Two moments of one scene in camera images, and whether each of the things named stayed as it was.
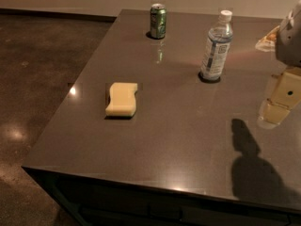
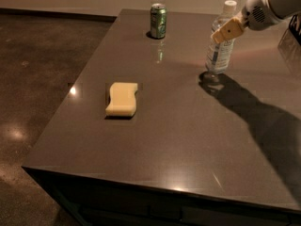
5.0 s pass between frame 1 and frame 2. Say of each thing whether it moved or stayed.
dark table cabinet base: stayed
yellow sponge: stayed
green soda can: stayed
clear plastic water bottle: moved
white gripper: moved
